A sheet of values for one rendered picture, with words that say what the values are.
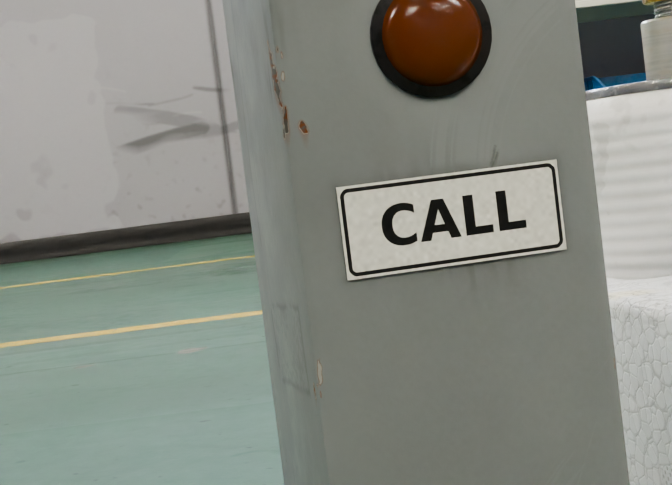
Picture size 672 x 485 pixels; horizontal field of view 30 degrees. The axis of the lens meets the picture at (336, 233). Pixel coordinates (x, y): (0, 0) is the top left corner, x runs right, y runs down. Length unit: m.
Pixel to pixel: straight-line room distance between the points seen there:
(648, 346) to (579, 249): 0.14
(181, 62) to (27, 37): 0.66
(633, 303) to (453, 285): 0.16
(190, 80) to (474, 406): 5.16
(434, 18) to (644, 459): 0.21
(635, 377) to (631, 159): 0.11
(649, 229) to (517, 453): 0.24
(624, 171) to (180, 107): 4.95
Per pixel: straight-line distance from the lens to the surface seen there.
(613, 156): 0.51
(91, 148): 5.46
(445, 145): 0.27
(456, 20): 0.27
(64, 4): 5.53
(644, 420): 0.43
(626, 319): 0.43
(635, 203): 0.51
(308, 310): 0.27
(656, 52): 0.54
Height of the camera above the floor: 0.24
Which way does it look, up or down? 3 degrees down
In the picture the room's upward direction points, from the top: 7 degrees counter-clockwise
